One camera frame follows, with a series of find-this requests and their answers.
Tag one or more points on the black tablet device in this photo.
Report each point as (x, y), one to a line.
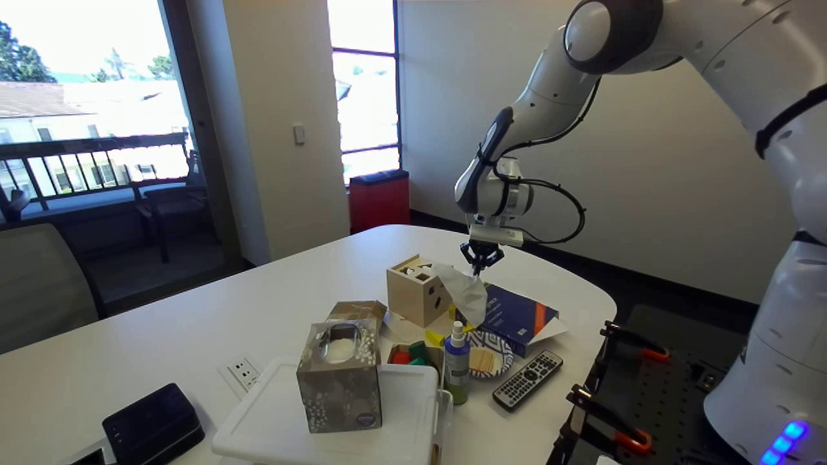
(154, 430)

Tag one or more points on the red bin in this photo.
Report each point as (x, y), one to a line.
(378, 200)

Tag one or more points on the small sanitizer bottle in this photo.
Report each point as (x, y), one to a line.
(455, 362)

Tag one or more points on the blue book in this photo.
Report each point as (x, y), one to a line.
(517, 318)

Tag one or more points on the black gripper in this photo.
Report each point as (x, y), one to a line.
(486, 253)

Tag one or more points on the table power outlet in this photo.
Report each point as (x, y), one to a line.
(245, 373)

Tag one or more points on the orange black clamp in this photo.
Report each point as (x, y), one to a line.
(605, 426)
(642, 345)

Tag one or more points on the colourful toy blocks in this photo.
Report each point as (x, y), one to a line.
(411, 355)

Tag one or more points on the upper orange black clamp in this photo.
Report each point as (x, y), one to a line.
(642, 345)

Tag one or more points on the lower orange black clamp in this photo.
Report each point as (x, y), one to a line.
(605, 426)

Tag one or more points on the dark patio chair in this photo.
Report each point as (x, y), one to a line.
(158, 200)

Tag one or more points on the round patterned plate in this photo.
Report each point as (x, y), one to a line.
(489, 355)

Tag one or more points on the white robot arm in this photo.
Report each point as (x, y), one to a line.
(725, 88)

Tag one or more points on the grey chair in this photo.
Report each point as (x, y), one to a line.
(43, 288)

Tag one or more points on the black remote control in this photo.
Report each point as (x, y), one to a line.
(525, 381)

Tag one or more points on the wooden shape sorter box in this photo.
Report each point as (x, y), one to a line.
(415, 289)

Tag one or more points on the wall light switch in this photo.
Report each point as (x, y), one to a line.
(298, 132)

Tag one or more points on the grey tissue box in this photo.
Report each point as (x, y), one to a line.
(337, 391)

